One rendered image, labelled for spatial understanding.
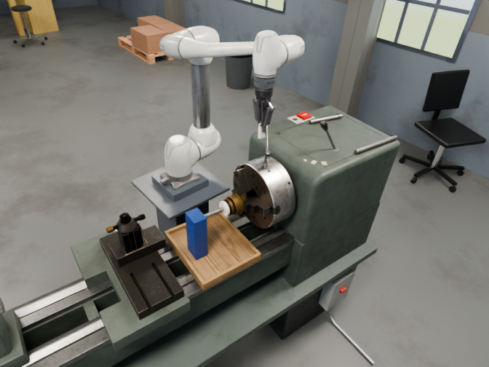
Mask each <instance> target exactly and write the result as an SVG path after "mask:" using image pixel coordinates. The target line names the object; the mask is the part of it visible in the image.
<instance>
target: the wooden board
mask: <svg viewBox="0 0 489 367"><path fill-rule="evenodd" d="M164 236H165V238H166V240H167V241H168V243H169V244H170V245H171V246H172V248H173V250H174V251H175V252H176V253H177V255H178V256H179V258H180V260H181V261H182V262H183V263H184V264H185V266H186V268H187V269H188V270H189V272H190V273H191V274H192V276H193V277H194V279H195V280H196V281H197V282H198V284H199V286H200V287H201V288H202V290H203V291H204V290H206V289H208V288H210V287H212V286H213V285H215V284H217V283H219V282H221V281H222V280H223V279H226V278H228V277H230V276H232V275H234V274H236V273H237V272H239V271H241V270H243V269H245V268H247V267H249V266H250V265H252V264H254V263H256V262H257V261H260V260H261V253H260V252H259V251H258V250H257V249H256V248H255V246H254V245H253V244H252V243H251V242H250V241H249V240H248V239H247V238H246V237H245V236H244V235H243V234H242V233H241V232H240V231H239V230H238V229H237V228H236V227H235V226H234V225H233V224H232V223H231V222H230V221H229V220H228V219H227V218H226V217H225V216H224V215H223V214H222V213H219V214H216V215H214V216H211V217H209V218H207V254H208V255H206V256H204V257H202V258H200V259H198V260H196V259H195V258H194V257H193V256H192V254H191V253H190V251H189V250H188V244H187V234H186V223H184V224H181V225H179V226H176V227H174V228H171V229H169V230H167V231H165V232H164Z"/></svg>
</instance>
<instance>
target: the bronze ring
mask: <svg viewBox="0 0 489 367"><path fill-rule="evenodd" d="M222 201H225V202H226V203H227V205H228V207H229V210H230V214H229V216H231V215H233V214H234V215H235V214H237V213H242V212H243V210H244V205H243V202H244V201H246V199H245V197H244V196H243V195H241V194H240V195H238V194H236V193H233V194H232V195H231V196H229V197H227V198H226V199H224V200H222Z"/></svg>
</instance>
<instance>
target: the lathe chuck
mask: <svg viewBox="0 0 489 367"><path fill-rule="evenodd" d="M263 162H264V159H263V158H256V159H253V160H250V161H248V162H245V163H243V164H240V165H238V166H237V167H236V170H239V169H241V167H240V166H241V165H244V168H245V171H246V174H247V177H248V179H249V182H250V185H251V187H252V190H251V191H248V192H245V193H244V194H242V195H243V196H244V198H247V197H249V196H250V195H253V196H254V197H259V198H260V199H261V200H263V201H264V202H266V203H267V204H268V205H270V206H272V207H273V208H276V207H277V206H279V212H278V214H277V215H276V214H274V215H273V214H269V215H267V216H265V217H263V216H262V215H261V214H259V213H255V214H253V213H252V212H250V211H248V212H247V215H246V217H247V218H248V219H249V221H250V222H252V223H253V224H254V225H256V226H257V227H259V228H262V229H266V228H269V227H270V226H273V225H275V224H277V223H279V222H280V221H283V220H284V219H286V217H287V215H288V213H289V210H290V196H289V192H288V189H287V185H286V183H285V180H284V178H283V177H282V175H281V173H280V172H279V171H278V170H277V168H276V167H275V166H274V165H273V164H272V163H270V169H271V172H270V173H268V171H267V170H263V169H262V168H261V167H262V166H264V163H263ZM236 170H235V171H236Z"/></svg>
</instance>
